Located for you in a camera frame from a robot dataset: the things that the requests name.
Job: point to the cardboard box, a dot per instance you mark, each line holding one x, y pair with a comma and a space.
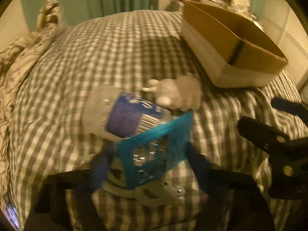
228, 53

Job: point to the green curtain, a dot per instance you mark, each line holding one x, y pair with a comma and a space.
96, 0

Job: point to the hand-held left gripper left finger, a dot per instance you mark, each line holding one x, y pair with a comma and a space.
98, 173

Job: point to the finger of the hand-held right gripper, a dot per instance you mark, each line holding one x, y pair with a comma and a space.
288, 106
262, 132

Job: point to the grey plush toy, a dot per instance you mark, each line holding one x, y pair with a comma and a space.
180, 91

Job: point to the grey checkered blanket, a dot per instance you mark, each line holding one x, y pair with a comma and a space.
96, 65

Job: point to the white patterned duvet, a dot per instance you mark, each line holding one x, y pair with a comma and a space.
16, 57

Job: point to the plastic bottle with blue label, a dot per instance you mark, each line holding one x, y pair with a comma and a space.
125, 115

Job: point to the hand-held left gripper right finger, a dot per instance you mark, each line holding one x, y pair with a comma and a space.
195, 160

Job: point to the white round fan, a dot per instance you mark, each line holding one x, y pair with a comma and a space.
240, 1

